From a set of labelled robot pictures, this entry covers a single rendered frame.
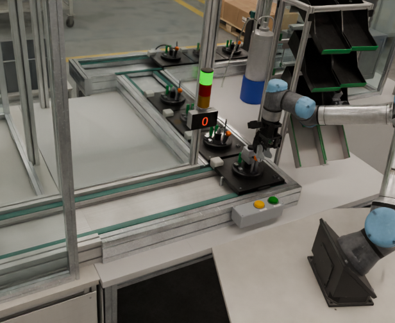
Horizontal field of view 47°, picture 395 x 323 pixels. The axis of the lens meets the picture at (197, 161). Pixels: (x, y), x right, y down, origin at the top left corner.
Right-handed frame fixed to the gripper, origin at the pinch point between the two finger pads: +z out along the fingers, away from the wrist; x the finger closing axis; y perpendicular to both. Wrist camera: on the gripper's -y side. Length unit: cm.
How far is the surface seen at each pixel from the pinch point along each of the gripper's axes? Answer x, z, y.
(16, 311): -103, 25, 16
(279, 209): -0.5, 13.4, 18.7
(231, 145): 5.5, 10.2, -27.3
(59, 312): -89, 32, 17
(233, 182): -10.6, 10.3, -0.6
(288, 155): 40, 21, -23
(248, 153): -2.2, -0.1, -4.7
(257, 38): 54, -20, -83
